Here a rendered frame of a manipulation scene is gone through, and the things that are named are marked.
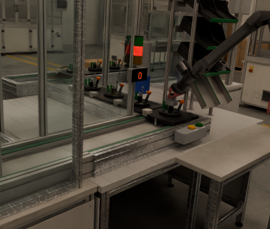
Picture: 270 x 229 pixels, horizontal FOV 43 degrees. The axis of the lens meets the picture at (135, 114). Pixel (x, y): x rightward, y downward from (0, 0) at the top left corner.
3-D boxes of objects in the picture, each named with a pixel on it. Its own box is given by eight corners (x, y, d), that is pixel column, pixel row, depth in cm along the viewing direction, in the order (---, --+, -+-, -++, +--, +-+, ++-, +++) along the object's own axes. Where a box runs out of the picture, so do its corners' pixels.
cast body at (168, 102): (177, 105, 202) (178, 93, 200) (172, 106, 199) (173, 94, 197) (166, 102, 207) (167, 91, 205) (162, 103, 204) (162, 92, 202)
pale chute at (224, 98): (227, 103, 230) (232, 100, 227) (214, 105, 223) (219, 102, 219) (209, 69, 240) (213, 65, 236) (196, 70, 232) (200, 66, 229)
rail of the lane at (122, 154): (209, 134, 208) (211, 116, 204) (94, 177, 145) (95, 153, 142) (201, 131, 211) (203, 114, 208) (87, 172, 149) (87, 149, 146)
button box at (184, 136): (206, 136, 191) (207, 126, 190) (183, 145, 177) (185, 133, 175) (196, 132, 196) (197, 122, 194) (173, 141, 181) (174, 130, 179)
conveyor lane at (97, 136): (196, 132, 208) (198, 116, 205) (85, 172, 149) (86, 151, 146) (160, 120, 227) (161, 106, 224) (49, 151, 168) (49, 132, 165)
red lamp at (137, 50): (144, 55, 189) (144, 46, 187) (137, 56, 185) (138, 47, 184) (137, 54, 192) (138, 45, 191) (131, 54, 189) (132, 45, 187)
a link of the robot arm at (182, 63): (201, 67, 182) (206, 70, 189) (189, 52, 186) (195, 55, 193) (183, 82, 186) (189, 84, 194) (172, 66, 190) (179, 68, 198)
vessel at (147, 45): (152, 75, 298) (156, 31, 286) (142, 77, 288) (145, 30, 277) (141, 72, 307) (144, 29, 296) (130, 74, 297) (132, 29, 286)
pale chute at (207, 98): (216, 107, 220) (220, 103, 216) (201, 109, 212) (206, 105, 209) (197, 70, 229) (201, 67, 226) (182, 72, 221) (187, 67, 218)
